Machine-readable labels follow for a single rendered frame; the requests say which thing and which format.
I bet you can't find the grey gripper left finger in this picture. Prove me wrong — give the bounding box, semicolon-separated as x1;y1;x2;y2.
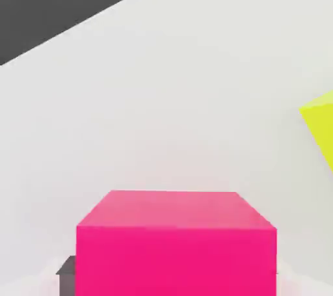
33;255;78;296

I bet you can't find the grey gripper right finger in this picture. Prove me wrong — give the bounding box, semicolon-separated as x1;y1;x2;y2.
275;262;302;296

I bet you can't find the small pink cube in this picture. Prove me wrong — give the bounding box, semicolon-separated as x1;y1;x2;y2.
75;189;278;296

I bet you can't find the large yellow box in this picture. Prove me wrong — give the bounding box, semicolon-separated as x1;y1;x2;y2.
298;90;333;174

